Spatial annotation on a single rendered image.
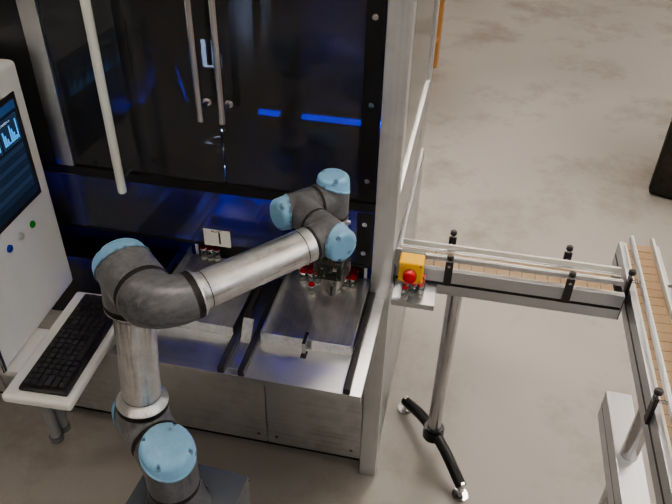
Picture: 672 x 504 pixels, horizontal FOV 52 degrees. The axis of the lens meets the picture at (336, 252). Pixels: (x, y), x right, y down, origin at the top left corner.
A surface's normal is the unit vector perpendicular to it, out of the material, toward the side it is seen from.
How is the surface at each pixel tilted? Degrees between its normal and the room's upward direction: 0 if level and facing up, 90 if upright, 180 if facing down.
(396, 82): 90
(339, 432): 90
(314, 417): 90
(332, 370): 0
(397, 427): 0
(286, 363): 0
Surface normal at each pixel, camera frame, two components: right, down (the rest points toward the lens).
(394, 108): -0.21, 0.58
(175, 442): 0.09, -0.73
